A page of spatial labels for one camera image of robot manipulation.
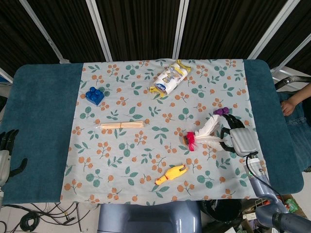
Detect bundle of wooden sticks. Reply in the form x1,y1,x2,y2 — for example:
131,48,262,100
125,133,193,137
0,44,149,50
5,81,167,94
93,120,145,129

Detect aluminium partition frame post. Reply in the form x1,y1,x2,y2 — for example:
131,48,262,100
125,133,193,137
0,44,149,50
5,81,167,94
269,33,311,75
19,0,71,64
247,0,301,60
171,0,190,60
86,0,114,62
0,67,13,84

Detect green plastic packet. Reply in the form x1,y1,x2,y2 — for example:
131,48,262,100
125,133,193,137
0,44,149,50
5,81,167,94
284,198,301,214

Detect white feather toy red tip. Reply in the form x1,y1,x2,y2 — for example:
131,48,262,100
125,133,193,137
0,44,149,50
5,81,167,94
179,114,229,153

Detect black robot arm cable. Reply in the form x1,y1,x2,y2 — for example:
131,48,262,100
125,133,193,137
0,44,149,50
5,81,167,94
245,150,284,197

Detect blue jeans leg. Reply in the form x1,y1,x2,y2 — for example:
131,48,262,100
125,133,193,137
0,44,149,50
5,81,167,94
276,93,311,174

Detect black chair armrest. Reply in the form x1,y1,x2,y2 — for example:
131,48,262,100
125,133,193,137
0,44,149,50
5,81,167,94
274,75,311,92

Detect right black grey robot hand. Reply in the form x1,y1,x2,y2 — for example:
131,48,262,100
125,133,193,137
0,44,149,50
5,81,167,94
219,113,259,156

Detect blue toy building block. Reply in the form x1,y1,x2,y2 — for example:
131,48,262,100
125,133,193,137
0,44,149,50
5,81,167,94
85,86,105,107

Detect floral leaf print tablecloth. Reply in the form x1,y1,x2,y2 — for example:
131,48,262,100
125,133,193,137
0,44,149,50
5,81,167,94
59,58,272,207

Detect bare bystander hand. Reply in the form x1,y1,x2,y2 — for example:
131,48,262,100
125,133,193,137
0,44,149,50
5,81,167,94
280,98,302,117

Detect left black grey robot hand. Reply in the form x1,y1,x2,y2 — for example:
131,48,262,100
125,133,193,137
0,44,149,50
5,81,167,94
0,129,28,187

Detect black floor cables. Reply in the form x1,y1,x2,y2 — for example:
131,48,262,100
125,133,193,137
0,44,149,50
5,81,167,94
0,202,98,233

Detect bare bystander forearm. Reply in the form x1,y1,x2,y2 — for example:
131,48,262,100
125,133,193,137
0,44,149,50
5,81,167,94
291,83,311,106

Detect white yellow snack bag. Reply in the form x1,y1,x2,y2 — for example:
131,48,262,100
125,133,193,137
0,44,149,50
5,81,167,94
148,59,192,99

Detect black waste bin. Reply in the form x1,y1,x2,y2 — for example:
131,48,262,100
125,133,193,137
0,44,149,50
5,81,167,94
200,199,242,223

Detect teal fleece table cover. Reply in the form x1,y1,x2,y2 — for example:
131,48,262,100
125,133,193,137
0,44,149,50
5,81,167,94
0,59,306,204

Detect yellow rubber chicken toy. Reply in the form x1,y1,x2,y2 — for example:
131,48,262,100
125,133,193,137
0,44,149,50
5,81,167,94
155,164,189,186

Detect purple toy block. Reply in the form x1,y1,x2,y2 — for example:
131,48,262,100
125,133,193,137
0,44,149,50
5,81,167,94
213,107,230,116

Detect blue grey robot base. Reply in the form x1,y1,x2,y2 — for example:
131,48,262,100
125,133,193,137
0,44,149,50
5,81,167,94
98,201,203,233

